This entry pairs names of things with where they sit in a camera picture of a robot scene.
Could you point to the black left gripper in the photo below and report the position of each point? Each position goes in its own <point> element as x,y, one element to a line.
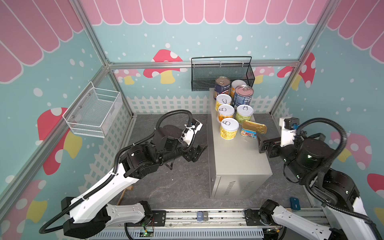
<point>193,154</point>

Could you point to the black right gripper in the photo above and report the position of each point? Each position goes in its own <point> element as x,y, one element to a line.
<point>271,146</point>

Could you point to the gold rectangular spam tin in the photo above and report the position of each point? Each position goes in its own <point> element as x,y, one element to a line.
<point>252,129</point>

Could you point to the green can white lid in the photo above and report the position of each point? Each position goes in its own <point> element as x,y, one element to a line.
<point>243,113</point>

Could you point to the blue label tin can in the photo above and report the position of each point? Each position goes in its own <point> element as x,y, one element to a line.
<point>243,95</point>

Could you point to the dark blue red label can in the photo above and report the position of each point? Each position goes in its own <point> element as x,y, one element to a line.
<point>222,86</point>

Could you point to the orange green plastic-lid can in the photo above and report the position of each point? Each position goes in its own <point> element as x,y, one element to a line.
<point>234,85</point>

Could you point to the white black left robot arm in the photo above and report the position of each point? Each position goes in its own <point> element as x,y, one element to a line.
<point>91,212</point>

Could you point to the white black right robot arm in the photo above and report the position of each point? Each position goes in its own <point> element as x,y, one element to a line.
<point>309,158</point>

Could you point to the grey metal cabinet counter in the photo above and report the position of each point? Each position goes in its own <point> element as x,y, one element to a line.
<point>236,168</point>

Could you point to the teal object on floor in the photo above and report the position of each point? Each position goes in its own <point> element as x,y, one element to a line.
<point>295,204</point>

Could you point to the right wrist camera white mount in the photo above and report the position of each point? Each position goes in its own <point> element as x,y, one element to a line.
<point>288,130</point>

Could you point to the small blue device on rail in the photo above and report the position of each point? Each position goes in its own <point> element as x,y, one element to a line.
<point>202,216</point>

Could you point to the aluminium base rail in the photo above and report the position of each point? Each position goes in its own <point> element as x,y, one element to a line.
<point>187,218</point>

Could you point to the black wire mesh basket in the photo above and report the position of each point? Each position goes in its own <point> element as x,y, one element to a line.
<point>205,70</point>

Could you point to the white slotted cable duct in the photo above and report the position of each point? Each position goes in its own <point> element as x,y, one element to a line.
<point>197,234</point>

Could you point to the white wire mesh basket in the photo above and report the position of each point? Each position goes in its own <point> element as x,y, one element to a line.
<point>93,112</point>

